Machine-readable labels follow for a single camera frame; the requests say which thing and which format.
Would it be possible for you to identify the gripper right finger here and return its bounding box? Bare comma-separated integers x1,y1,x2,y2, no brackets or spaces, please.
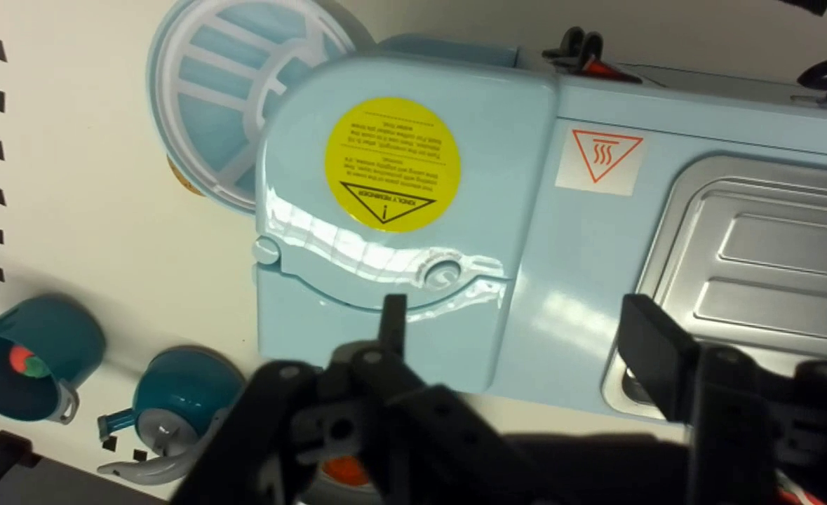
617,294,827,505

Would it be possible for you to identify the light blue rounded lid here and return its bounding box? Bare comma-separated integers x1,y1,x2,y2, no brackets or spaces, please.
253,56,560,325

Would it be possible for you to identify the silver griddle tray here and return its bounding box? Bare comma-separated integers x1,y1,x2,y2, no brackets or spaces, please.
601,154,827,423

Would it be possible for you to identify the teal toy kettle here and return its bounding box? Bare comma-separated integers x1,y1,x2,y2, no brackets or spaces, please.
96,346,247,486

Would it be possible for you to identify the teal toy pot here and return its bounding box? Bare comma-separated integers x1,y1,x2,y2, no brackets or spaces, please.
0,295,107,426

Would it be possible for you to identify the orange round toy piece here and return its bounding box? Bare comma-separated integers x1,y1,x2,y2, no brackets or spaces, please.
321,456,372,489

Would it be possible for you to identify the red and green toy ball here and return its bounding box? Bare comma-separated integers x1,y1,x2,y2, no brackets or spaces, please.
9,344,53,380

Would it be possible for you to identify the white round filter basket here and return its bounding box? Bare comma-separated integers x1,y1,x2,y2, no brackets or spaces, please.
147,0,376,215

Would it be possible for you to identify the black lever with red tip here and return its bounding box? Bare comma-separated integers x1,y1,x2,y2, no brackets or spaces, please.
542,27,643,85

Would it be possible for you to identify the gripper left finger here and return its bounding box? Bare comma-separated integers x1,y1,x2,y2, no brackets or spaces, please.
171,294,530,505

